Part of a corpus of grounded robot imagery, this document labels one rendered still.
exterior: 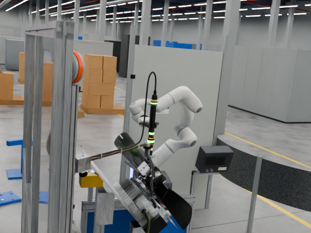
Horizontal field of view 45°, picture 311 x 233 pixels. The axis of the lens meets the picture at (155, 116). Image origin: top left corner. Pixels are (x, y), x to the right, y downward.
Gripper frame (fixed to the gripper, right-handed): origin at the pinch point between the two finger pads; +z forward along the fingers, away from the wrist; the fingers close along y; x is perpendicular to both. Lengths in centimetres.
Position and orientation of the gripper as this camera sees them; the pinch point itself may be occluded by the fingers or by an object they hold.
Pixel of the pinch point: (152, 125)
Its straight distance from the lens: 239.2
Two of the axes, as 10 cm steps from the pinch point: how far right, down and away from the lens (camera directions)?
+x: 0.9, -9.8, -1.8
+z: 3.5, 2.0, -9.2
